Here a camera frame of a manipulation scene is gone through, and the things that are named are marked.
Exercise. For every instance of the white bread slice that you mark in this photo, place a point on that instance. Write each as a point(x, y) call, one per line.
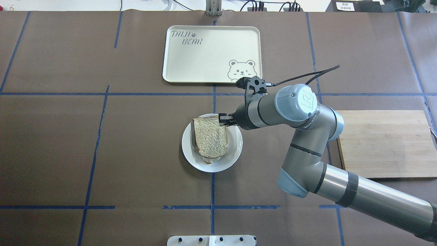
point(209, 134)

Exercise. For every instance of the aluminium frame post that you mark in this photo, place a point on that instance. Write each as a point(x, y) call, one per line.
point(214, 8)

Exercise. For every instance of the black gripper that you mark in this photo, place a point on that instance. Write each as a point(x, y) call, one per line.
point(240, 116)

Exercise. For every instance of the cream bear tray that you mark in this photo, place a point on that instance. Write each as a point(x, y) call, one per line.
point(211, 54)

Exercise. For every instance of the white round plate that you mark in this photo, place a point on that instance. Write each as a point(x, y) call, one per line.
point(234, 149)

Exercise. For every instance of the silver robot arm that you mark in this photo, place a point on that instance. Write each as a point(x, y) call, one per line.
point(338, 155)

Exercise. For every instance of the bread with fried egg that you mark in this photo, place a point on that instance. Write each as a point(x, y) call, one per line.
point(209, 155)

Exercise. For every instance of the white mounting pillar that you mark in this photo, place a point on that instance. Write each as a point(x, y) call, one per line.
point(212, 240)

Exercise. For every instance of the black box with label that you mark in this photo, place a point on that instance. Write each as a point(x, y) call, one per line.
point(359, 6)

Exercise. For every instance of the wooden cutting board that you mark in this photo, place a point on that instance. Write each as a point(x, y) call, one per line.
point(387, 144)

